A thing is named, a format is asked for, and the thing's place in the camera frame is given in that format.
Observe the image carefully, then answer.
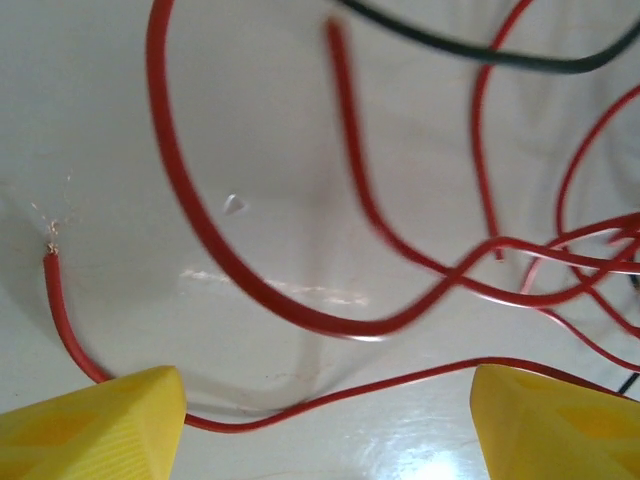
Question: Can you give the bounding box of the black cable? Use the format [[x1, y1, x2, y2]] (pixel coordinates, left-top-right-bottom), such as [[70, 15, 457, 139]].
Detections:
[[337, 0, 640, 396]]

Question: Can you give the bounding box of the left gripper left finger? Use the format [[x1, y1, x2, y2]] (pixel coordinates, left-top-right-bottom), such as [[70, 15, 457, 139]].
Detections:
[[0, 365, 188, 480]]

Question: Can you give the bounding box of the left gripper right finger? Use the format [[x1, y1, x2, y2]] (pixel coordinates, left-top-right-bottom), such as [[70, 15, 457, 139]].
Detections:
[[472, 363, 640, 480]]

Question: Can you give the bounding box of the red cable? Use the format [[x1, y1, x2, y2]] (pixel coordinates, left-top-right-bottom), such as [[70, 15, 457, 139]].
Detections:
[[43, 244, 640, 434], [144, 0, 640, 369]]

